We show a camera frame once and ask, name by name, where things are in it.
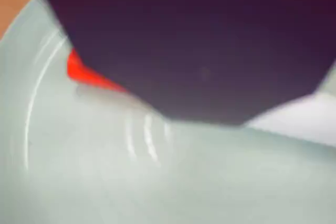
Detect pale green plate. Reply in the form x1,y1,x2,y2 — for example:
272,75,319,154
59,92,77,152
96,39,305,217
0,0,336,224

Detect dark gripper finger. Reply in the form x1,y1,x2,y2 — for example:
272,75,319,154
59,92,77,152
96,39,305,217
183,0,336,126
33,0,184,125

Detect red capped white marker pen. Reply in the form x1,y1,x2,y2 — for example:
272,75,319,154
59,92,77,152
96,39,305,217
67,48,336,148

